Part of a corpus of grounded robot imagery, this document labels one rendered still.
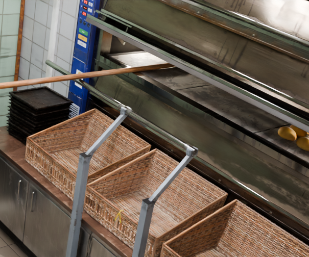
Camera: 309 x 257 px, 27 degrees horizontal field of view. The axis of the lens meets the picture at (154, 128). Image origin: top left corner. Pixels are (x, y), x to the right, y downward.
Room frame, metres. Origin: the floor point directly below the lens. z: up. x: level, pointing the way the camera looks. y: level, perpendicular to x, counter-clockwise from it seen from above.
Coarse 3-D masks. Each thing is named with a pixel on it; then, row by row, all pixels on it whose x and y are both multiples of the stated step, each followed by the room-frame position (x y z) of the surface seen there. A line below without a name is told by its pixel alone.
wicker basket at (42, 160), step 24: (72, 120) 3.54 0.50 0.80; (96, 120) 3.61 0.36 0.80; (48, 144) 3.44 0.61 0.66; (72, 144) 3.56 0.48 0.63; (120, 144) 3.41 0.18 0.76; (144, 144) 3.30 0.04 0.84; (48, 168) 3.27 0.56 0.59; (72, 168) 3.33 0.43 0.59; (96, 168) 3.37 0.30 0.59; (72, 192) 2.98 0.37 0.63
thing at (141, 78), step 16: (112, 64) 3.62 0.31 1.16; (144, 80) 3.42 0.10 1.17; (176, 96) 3.24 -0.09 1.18; (192, 112) 3.14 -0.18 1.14; (208, 112) 3.09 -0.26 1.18; (224, 128) 2.98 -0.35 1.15; (240, 128) 2.95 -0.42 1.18; (256, 144) 2.83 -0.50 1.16; (272, 144) 2.82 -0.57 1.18; (288, 160) 2.70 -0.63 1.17
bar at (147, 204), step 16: (48, 64) 3.44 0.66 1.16; (80, 80) 3.23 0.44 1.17; (128, 112) 2.93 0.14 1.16; (112, 128) 2.91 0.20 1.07; (160, 128) 2.78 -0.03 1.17; (96, 144) 2.85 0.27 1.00; (176, 144) 2.69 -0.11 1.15; (80, 160) 2.80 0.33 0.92; (80, 176) 2.79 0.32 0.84; (176, 176) 2.57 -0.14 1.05; (80, 192) 2.79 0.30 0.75; (160, 192) 2.51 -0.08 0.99; (80, 208) 2.80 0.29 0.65; (144, 208) 2.46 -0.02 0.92; (80, 224) 2.81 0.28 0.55; (144, 224) 2.45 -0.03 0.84; (144, 240) 2.46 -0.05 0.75
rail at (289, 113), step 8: (88, 16) 3.60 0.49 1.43; (104, 24) 3.49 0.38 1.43; (120, 32) 3.39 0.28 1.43; (136, 40) 3.29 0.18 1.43; (152, 48) 3.20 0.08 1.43; (160, 48) 3.18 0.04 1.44; (168, 56) 3.12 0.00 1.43; (176, 56) 3.10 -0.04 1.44; (184, 64) 3.03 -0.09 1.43; (192, 64) 3.01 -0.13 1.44; (200, 72) 2.95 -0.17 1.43; (208, 72) 2.93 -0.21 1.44; (216, 80) 2.88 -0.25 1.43; (224, 80) 2.85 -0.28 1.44; (232, 88) 2.81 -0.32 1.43; (240, 88) 2.78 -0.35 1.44; (248, 96) 2.74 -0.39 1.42; (256, 96) 2.71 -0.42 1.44; (264, 104) 2.67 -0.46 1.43; (272, 104) 2.65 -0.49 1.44; (280, 112) 2.61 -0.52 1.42; (288, 112) 2.58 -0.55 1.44; (304, 120) 2.52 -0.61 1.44
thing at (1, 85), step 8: (160, 64) 3.65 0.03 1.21; (168, 64) 3.69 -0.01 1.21; (88, 72) 3.28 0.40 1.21; (96, 72) 3.31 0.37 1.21; (104, 72) 3.34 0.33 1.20; (112, 72) 3.38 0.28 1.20; (120, 72) 3.42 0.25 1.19; (128, 72) 3.47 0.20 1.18; (24, 80) 3.00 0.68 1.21; (32, 80) 3.02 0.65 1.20; (40, 80) 3.05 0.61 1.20; (48, 80) 3.08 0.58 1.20; (56, 80) 3.12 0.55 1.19; (64, 80) 3.16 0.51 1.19; (0, 88) 2.89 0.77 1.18
